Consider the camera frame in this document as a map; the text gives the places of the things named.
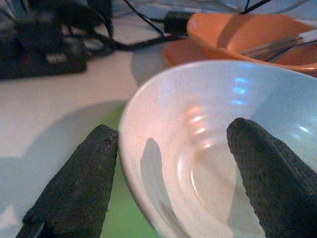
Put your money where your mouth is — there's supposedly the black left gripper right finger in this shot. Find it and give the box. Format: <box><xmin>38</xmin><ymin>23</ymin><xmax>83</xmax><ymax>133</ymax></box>
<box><xmin>226</xmin><ymin>117</ymin><xmax>317</xmax><ymax>238</ymax></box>

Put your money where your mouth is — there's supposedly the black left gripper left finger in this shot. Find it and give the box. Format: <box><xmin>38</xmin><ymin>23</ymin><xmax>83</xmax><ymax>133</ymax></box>
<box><xmin>15</xmin><ymin>124</ymin><xmax>119</xmax><ymax>238</ymax></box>

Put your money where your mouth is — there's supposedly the white ceramic bowl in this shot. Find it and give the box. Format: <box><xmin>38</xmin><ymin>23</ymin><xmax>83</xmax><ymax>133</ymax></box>
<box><xmin>118</xmin><ymin>59</ymin><xmax>317</xmax><ymax>238</ymax></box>

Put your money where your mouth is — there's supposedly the green plate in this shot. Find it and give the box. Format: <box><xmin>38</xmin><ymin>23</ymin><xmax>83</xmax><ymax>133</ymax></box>
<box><xmin>98</xmin><ymin>103</ymin><xmax>159</xmax><ymax>238</ymax></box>

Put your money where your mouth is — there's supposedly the black electronic device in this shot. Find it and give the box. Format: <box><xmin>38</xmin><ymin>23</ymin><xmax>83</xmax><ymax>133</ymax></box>
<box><xmin>0</xmin><ymin>0</ymin><xmax>115</xmax><ymax>80</ymax></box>

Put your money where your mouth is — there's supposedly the orange plastic bowl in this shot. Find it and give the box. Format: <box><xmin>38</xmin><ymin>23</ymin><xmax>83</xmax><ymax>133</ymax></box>
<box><xmin>186</xmin><ymin>12</ymin><xmax>317</xmax><ymax>78</ymax></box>

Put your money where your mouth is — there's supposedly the orange plate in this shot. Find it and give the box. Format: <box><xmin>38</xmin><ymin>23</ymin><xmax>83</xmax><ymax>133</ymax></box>
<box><xmin>162</xmin><ymin>39</ymin><xmax>207</xmax><ymax>68</ymax></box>

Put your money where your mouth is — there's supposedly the black thin cable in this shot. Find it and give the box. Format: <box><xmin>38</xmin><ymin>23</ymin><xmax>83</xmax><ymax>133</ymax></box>
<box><xmin>108</xmin><ymin>0</ymin><xmax>191</xmax><ymax>52</ymax></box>

